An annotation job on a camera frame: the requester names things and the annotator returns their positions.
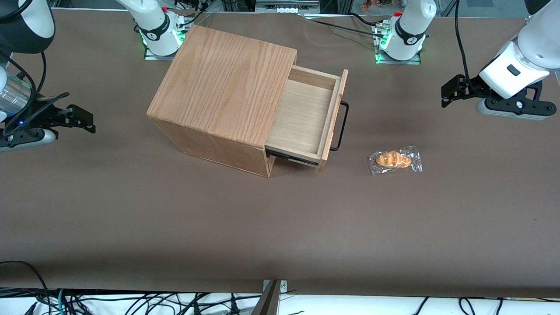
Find bread roll in clear wrapper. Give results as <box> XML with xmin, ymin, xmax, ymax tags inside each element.
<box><xmin>367</xmin><ymin>145</ymin><xmax>424</xmax><ymax>176</ymax></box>

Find black drawer slide rail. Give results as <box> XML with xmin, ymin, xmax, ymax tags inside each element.
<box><xmin>266</xmin><ymin>149</ymin><xmax>320</xmax><ymax>168</ymax></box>

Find brown table cover sheet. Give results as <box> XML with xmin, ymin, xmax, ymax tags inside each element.
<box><xmin>0</xmin><ymin>9</ymin><xmax>560</xmax><ymax>299</ymax></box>

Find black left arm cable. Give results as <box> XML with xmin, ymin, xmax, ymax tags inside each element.
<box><xmin>453</xmin><ymin>0</ymin><xmax>478</xmax><ymax>89</ymax></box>

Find long black table cable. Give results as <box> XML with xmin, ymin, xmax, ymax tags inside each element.
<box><xmin>305</xmin><ymin>17</ymin><xmax>385</xmax><ymax>37</ymax></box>

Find wooden drawer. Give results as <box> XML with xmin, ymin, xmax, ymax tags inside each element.
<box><xmin>265</xmin><ymin>65</ymin><xmax>349</xmax><ymax>172</ymax></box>

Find black metal drawer handle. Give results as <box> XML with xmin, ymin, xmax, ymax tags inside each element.
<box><xmin>329</xmin><ymin>101</ymin><xmax>350</xmax><ymax>152</ymax></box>

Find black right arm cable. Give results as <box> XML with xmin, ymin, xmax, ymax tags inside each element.
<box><xmin>0</xmin><ymin>50</ymin><xmax>48</xmax><ymax>97</ymax></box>

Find tangled thin black cables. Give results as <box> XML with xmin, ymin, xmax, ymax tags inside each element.
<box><xmin>0</xmin><ymin>287</ymin><xmax>263</xmax><ymax>315</ymax></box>

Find small metal edge bracket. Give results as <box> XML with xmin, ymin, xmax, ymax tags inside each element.
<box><xmin>262</xmin><ymin>280</ymin><xmax>288</xmax><ymax>294</ymax></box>

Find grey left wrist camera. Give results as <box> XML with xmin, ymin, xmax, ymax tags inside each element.
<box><xmin>476</xmin><ymin>98</ymin><xmax>557</xmax><ymax>122</ymax></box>

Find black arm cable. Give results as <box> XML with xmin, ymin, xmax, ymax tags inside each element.
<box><xmin>453</xmin><ymin>0</ymin><xmax>478</xmax><ymax>89</ymax></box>
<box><xmin>0</xmin><ymin>50</ymin><xmax>48</xmax><ymax>97</ymax></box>

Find grey power strip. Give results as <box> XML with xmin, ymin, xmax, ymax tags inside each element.
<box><xmin>255</xmin><ymin>0</ymin><xmax>321</xmax><ymax>14</ymax></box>

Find looping thin black cable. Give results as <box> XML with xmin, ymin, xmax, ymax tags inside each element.
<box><xmin>0</xmin><ymin>261</ymin><xmax>52</xmax><ymax>315</ymax></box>

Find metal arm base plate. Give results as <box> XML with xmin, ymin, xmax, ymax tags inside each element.
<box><xmin>373</xmin><ymin>22</ymin><xmax>423</xmax><ymax>65</ymax></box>
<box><xmin>143</xmin><ymin>23</ymin><xmax>194</xmax><ymax>61</ymax></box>

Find short black table cable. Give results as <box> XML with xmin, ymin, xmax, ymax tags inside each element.
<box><xmin>348</xmin><ymin>12</ymin><xmax>392</xmax><ymax>28</ymax></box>

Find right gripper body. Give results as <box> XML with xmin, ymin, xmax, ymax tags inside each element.
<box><xmin>0</xmin><ymin>73</ymin><xmax>67</xmax><ymax>133</ymax></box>

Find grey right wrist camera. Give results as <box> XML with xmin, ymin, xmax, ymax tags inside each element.
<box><xmin>0</xmin><ymin>129</ymin><xmax>58</xmax><ymax>152</ymax></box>

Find light wooden drawer cabinet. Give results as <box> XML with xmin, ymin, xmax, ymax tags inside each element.
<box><xmin>147</xmin><ymin>25</ymin><xmax>298</xmax><ymax>178</ymax></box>

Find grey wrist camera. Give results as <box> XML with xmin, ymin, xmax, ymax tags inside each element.
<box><xmin>476</xmin><ymin>98</ymin><xmax>557</xmax><ymax>122</ymax></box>
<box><xmin>0</xmin><ymin>129</ymin><xmax>58</xmax><ymax>152</ymax></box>

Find dark metal bar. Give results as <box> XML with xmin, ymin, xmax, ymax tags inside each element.
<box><xmin>251</xmin><ymin>280</ymin><xmax>280</xmax><ymax>315</ymax></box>

